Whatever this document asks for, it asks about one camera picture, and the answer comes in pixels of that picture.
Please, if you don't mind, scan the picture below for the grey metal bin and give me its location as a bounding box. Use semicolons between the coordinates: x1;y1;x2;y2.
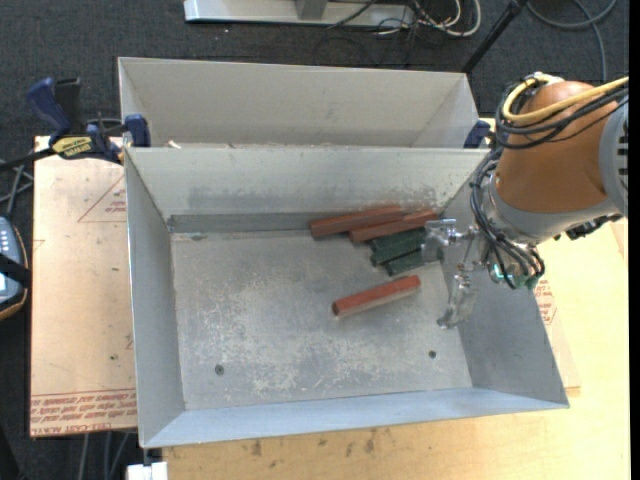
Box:
117;56;571;450

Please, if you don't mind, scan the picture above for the black cylinder on white bracket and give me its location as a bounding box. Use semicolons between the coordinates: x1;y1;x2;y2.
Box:
565;217;612;241

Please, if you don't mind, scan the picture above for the brown cardboard board, red print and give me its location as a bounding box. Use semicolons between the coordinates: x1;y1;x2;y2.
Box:
29;134;584;440

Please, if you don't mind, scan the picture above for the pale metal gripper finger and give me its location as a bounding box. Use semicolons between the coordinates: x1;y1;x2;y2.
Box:
423;218;468;265
436;261;480;330

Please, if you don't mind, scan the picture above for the red-brown flat block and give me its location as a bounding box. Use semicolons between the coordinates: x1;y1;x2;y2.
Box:
348;209;441;245
308;205;406;241
330;274;423;320

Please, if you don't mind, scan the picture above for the dark green flat block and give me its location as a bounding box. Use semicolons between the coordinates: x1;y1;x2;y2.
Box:
381;248;443;277
368;227;430;267

